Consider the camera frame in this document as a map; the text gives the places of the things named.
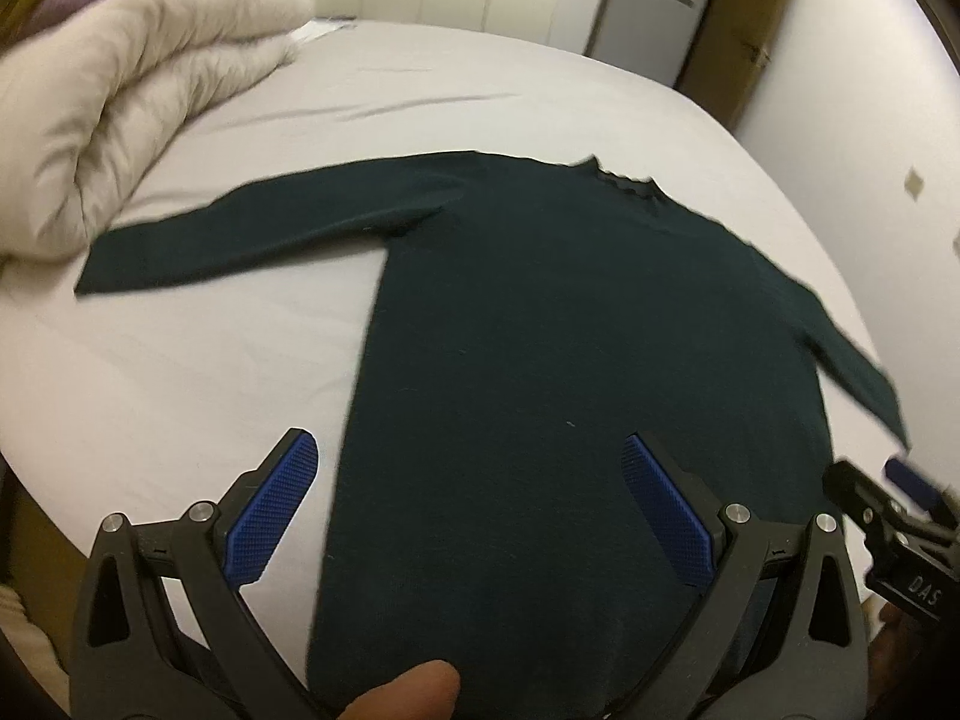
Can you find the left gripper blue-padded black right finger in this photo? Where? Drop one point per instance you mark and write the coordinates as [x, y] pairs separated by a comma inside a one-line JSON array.
[[777, 630]]

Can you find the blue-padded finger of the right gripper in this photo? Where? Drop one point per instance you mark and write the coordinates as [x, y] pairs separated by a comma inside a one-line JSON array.
[[913, 484]]

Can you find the cream folded duvet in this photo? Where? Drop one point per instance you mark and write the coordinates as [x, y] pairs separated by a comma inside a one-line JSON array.
[[88, 107]]

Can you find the brown wooden door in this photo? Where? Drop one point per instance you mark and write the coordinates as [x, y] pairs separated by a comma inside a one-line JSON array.
[[730, 52]]

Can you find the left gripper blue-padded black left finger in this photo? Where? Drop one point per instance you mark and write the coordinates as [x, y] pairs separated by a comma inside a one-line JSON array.
[[161, 630]]

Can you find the wall socket upper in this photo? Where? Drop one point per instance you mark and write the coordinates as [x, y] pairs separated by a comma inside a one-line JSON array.
[[913, 184]]

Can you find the left hand thumb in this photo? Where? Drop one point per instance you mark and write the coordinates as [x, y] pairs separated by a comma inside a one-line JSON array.
[[426, 692]]

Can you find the dark green knit sweater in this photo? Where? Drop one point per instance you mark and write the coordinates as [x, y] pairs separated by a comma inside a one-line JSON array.
[[530, 317]]

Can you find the white bed mattress sheet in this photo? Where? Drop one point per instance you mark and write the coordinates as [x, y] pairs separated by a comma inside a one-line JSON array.
[[146, 401]]

